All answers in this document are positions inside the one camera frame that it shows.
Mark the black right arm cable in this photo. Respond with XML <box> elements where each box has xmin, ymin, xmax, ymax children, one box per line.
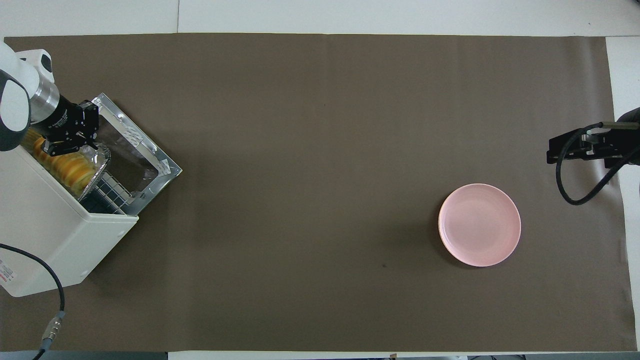
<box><xmin>556</xmin><ymin>121</ymin><xmax>640</xmax><ymax>206</ymax></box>

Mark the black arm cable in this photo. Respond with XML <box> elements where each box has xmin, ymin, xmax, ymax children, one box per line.
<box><xmin>0</xmin><ymin>243</ymin><xmax>66</xmax><ymax>360</ymax></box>
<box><xmin>556</xmin><ymin>121</ymin><xmax>640</xmax><ymax>206</ymax></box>

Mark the aluminium foil baking tray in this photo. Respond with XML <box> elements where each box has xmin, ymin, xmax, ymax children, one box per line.
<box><xmin>22</xmin><ymin>127</ymin><xmax>112</xmax><ymax>201</ymax></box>

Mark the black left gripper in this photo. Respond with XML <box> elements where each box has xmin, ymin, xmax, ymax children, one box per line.
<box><xmin>42</xmin><ymin>94</ymin><xmax>100</xmax><ymax>157</ymax></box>

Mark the pink round plate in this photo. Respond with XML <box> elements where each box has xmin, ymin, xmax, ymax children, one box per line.
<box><xmin>438</xmin><ymin>183</ymin><xmax>522</xmax><ymax>267</ymax></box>

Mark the metal oven wire rack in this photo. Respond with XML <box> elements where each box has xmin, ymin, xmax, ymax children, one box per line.
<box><xmin>80</xmin><ymin>175</ymin><xmax>139</xmax><ymax>216</ymax></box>

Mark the glass oven door metal frame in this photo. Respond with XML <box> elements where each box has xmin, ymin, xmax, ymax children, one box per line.
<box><xmin>80</xmin><ymin>93</ymin><xmax>183</xmax><ymax>201</ymax></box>

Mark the cream toaster oven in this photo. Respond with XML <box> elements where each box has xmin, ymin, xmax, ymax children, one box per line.
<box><xmin>0</xmin><ymin>120</ymin><xmax>140</xmax><ymax>298</ymax></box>

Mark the brown table mat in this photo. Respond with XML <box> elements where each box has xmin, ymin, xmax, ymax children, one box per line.
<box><xmin>0</xmin><ymin>33</ymin><xmax>638</xmax><ymax>353</ymax></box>

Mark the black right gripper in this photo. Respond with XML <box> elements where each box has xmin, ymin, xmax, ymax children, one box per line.
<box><xmin>546</xmin><ymin>106</ymin><xmax>640</xmax><ymax>169</ymax></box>

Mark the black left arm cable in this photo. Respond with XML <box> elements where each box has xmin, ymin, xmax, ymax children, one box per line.
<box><xmin>0</xmin><ymin>243</ymin><xmax>66</xmax><ymax>360</ymax></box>

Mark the yellow ridged bread loaf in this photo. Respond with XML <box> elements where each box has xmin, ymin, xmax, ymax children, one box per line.
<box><xmin>31</xmin><ymin>127</ymin><xmax>98</xmax><ymax>196</ymax></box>

